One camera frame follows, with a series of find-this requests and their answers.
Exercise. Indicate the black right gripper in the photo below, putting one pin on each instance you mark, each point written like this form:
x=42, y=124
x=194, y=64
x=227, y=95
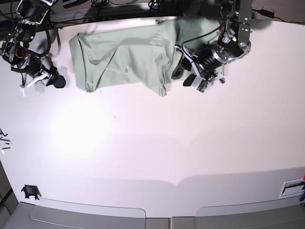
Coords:
x=47, y=77

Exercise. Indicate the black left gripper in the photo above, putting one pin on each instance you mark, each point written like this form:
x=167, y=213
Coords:
x=203, y=62

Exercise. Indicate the light green T-shirt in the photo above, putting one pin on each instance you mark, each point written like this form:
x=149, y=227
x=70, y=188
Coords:
x=145, y=54

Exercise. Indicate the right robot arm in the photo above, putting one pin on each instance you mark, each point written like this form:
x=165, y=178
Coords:
x=15, y=48

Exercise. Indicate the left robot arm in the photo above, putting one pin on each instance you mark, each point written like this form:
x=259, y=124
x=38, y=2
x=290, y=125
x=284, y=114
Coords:
x=233, y=43

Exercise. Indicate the black hex keys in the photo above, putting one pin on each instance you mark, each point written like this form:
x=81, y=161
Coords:
x=5, y=142

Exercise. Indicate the black table clamp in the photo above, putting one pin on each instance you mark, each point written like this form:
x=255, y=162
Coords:
x=31, y=191

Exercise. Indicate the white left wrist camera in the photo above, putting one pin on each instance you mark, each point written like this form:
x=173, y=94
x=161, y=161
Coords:
x=201, y=84

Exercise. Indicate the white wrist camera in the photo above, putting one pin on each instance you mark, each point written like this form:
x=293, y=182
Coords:
x=201, y=84
x=25, y=91

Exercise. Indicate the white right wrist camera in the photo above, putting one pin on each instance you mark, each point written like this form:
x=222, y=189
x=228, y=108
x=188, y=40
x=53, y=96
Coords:
x=25, y=91

